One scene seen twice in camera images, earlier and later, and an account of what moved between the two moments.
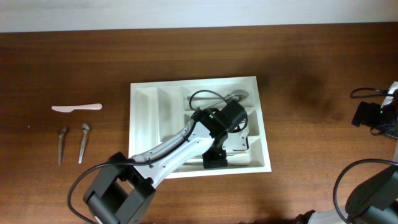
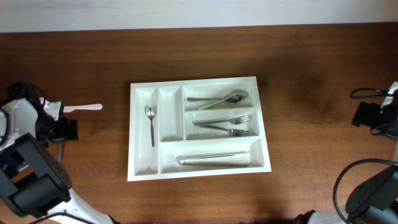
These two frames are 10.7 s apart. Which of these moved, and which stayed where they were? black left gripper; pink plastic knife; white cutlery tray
Moved: black left gripper
Stayed: white cutlery tray; pink plastic knife
